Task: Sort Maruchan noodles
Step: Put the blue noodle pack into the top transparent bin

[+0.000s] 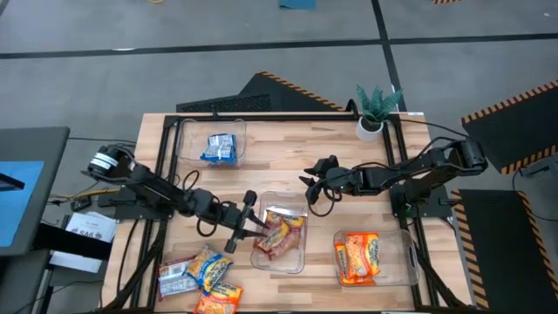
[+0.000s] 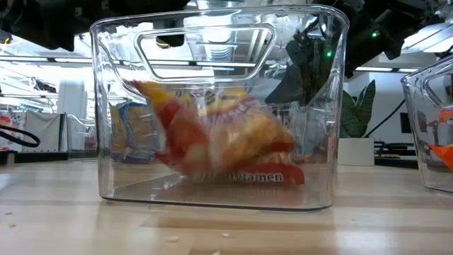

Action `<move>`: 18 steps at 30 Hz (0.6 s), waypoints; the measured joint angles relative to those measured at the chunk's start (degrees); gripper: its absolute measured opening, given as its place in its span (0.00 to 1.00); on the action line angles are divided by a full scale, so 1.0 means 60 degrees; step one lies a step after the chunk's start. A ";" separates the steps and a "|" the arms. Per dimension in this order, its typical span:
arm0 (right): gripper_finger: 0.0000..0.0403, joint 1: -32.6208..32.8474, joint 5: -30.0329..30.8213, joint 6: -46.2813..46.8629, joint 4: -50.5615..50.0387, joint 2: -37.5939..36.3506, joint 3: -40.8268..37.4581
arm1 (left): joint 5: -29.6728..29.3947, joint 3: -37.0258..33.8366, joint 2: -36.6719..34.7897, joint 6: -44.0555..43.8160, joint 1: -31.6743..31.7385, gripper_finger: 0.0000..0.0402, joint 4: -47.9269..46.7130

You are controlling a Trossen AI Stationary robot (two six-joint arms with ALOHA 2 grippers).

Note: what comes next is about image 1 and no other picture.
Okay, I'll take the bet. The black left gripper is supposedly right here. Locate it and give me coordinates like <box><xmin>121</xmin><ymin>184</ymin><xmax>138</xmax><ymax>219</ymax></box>
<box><xmin>220</xmin><ymin>189</ymin><xmax>269</xmax><ymax>255</ymax></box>

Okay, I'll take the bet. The black shelf bar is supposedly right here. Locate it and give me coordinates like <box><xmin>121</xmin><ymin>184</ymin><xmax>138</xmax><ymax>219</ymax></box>
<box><xmin>33</xmin><ymin>222</ymin><xmax>113</xmax><ymax>262</ymax></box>

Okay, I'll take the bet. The thin black cable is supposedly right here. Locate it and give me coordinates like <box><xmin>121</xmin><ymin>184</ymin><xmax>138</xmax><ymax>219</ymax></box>
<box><xmin>398</xmin><ymin>118</ymin><xmax>470</xmax><ymax>140</ymax></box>

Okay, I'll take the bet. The green potted plant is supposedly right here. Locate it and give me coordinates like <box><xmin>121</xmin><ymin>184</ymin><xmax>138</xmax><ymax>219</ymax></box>
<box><xmin>355</xmin><ymin>84</ymin><xmax>405</xmax><ymax>132</ymax></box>

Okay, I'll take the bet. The black right arm cable loop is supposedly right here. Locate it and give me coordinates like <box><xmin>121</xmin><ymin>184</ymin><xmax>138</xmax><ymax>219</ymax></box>
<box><xmin>308</xmin><ymin>185</ymin><xmax>344</xmax><ymax>218</ymax></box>

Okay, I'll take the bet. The white plant pot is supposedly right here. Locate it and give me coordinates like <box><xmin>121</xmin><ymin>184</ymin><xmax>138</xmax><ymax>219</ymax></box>
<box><xmin>355</xmin><ymin>116</ymin><xmax>384</xmax><ymax>143</ymax></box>

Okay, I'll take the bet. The grey stand foot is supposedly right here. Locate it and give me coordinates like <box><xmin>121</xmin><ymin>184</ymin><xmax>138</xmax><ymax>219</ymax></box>
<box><xmin>518</xmin><ymin>156</ymin><xmax>558</xmax><ymax>178</ymax></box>

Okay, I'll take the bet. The black aluminium table frame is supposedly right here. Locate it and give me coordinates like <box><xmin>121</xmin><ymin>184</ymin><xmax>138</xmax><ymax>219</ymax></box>
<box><xmin>102</xmin><ymin>112</ymin><xmax>474</xmax><ymax>314</ymax></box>

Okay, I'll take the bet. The black power adapter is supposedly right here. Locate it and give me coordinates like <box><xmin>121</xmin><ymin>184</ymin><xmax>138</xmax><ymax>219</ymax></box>
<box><xmin>69</xmin><ymin>196</ymin><xmax>93</xmax><ymax>213</ymax></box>

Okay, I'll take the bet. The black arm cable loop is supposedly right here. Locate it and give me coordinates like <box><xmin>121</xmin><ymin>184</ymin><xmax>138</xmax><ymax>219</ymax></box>
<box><xmin>308</xmin><ymin>185</ymin><xmax>344</xmax><ymax>218</ymax></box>
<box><xmin>195</xmin><ymin>216</ymin><xmax>220</xmax><ymax>239</ymax></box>

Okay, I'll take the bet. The blue floor mat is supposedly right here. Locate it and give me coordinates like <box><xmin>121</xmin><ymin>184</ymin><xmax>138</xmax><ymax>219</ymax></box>
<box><xmin>278</xmin><ymin>0</ymin><xmax>318</xmax><ymax>10</ymax></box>

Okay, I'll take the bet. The blue Maruchan noodle pack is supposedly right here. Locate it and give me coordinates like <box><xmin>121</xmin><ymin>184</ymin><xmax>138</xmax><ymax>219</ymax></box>
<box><xmin>186</xmin><ymin>244</ymin><xmax>235</xmax><ymax>294</ymax></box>
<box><xmin>200</xmin><ymin>133</ymin><xmax>239</xmax><ymax>166</ymax></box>

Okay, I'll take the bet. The white printed paper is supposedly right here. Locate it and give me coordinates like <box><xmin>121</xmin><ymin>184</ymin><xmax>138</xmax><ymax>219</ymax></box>
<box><xmin>64</xmin><ymin>211</ymin><xmax>118</xmax><ymax>244</ymax></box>

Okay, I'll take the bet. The clear plastic bin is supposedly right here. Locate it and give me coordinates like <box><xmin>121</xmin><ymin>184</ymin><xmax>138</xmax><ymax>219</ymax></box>
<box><xmin>178</xmin><ymin>118</ymin><xmax>248</xmax><ymax>169</ymax></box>
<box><xmin>249</xmin><ymin>190</ymin><xmax>310</xmax><ymax>275</ymax></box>
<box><xmin>333</xmin><ymin>229</ymin><xmax>419</xmax><ymax>288</ymax></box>

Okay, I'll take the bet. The white paper sheet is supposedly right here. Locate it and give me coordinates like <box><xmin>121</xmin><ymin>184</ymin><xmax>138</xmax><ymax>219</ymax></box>
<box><xmin>48</xmin><ymin>250</ymin><xmax>105</xmax><ymax>275</ymax></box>

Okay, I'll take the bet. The black floor cable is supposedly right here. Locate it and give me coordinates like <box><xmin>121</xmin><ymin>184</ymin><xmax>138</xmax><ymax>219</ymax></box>
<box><xmin>67</xmin><ymin>137</ymin><xmax>139</xmax><ymax>146</ymax></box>

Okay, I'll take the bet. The grey desk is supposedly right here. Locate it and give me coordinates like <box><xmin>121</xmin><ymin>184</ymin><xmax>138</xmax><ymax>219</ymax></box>
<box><xmin>0</xmin><ymin>126</ymin><xmax>71</xmax><ymax>258</ymax></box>

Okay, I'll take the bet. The blue sheet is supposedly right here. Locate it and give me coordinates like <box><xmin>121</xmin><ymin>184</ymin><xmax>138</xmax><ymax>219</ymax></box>
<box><xmin>0</xmin><ymin>160</ymin><xmax>46</xmax><ymax>249</ymax></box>

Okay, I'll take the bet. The red Maruchan noodle pack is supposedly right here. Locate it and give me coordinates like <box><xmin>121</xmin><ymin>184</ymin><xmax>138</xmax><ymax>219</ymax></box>
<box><xmin>254</xmin><ymin>216</ymin><xmax>292</xmax><ymax>258</ymax></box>
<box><xmin>264</xmin><ymin>208</ymin><xmax>306</xmax><ymax>262</ymax></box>
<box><xmin>156</xmin><ymin>256</ymin><xmax>201</xmax><ymax>302</ymax></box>

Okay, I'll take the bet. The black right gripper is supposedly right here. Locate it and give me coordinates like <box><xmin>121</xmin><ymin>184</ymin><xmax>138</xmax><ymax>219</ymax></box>
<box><xmin>298</xmin><ymin>154</ymin><xmax>352</xmax><ymax>206</ymax></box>

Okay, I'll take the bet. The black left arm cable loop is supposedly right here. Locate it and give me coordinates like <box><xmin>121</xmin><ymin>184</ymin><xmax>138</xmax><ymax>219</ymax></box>
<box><xmin>195</xmin><ymin>216</ymin><xmax>220</xmax><ymax>239</ymax></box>

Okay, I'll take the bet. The yellow cable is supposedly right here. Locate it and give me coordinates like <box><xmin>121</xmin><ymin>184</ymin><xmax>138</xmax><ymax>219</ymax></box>
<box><xmin>51</xmin><ymin>187</ymin><xmax>119</xmax><ymax>204</ymax></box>

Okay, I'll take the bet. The black flat device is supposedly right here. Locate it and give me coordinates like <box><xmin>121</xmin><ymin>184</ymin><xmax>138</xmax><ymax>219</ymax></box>
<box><xmin>0</xmin><ymin>172</ymin><xmax>26</xmax><ymax>192</ymax></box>

